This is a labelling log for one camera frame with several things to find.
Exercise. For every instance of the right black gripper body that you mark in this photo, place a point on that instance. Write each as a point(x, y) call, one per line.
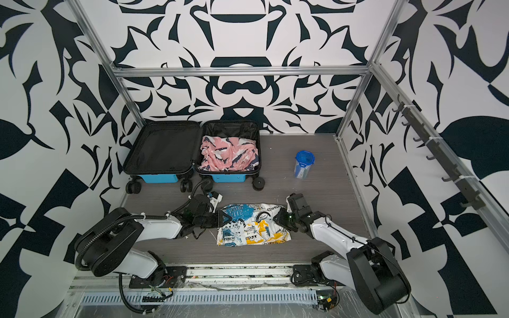
point(289, 219)

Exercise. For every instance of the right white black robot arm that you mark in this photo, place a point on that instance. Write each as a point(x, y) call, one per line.
point(367, 266)

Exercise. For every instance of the aluminium frame rails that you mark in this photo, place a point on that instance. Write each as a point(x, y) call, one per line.
point(493, 214)

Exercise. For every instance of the black wall hook rack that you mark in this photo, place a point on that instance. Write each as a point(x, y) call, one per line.
point(436, 145)

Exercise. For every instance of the blue hard-shell suitcase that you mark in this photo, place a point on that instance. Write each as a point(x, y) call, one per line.
point(168, 152)

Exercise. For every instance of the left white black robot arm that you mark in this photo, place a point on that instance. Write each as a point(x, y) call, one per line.
point(108, 247)

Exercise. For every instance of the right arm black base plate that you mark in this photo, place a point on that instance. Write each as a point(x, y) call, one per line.
point(310, 275)

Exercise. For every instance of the clear cup with blue lid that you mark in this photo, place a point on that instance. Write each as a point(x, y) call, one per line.
point(304, 162)

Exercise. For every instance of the white slotted cable duct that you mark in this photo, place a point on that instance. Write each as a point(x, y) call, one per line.
point(235, 297)

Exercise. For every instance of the white blue yellow patterned shirt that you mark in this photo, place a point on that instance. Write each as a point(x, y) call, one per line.
point(252, 224)

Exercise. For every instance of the pink patterned shirt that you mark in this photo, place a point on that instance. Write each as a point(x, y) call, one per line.
point(229, 154)

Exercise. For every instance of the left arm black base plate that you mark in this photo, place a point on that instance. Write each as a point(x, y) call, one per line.
point(170, 277)

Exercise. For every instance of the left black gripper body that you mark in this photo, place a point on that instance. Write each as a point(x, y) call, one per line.
point(209, 220)

